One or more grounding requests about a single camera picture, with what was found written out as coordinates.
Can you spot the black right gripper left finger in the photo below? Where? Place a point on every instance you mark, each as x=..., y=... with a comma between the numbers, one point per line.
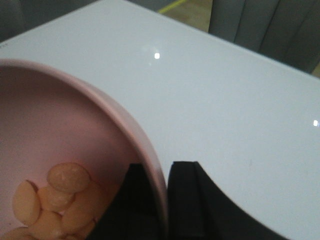
x=132, y=214

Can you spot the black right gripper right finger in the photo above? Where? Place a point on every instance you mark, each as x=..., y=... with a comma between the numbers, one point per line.
x=199, y=210

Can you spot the orange ham slices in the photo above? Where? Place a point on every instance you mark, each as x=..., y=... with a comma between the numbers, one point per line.
x=67, y=208

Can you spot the pink bowl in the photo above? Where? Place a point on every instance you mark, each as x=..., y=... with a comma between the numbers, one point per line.
x=49, y=117

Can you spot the right grey upholstered chair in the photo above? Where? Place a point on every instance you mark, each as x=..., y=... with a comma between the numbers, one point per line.
x=287, y=31

